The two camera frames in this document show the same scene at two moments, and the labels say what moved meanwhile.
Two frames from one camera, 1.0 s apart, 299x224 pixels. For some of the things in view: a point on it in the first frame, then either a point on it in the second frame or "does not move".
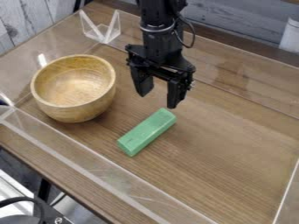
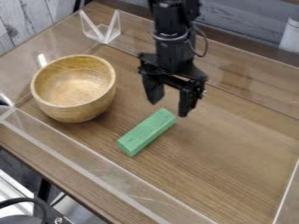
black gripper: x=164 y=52 → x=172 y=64
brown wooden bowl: x=73 y=87 does not move
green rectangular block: x=154 y=126 does not move
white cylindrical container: x=290 y=39 does not move
